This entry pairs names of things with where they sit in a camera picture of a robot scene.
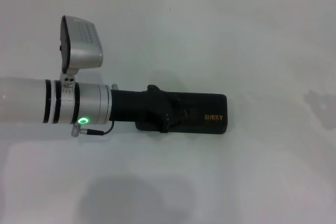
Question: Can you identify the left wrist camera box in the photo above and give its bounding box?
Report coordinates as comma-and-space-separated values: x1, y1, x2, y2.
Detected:
59, 15, 104, 76

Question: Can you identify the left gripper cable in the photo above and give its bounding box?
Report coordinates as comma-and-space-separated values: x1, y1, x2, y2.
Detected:
70, 121, 116, 137

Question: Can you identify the black glasses case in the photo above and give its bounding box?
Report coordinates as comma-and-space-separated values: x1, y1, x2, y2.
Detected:
135, 91, 228, 135

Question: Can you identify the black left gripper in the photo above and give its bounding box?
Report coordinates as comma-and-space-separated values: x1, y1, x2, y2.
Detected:
110, 84, 192, 133

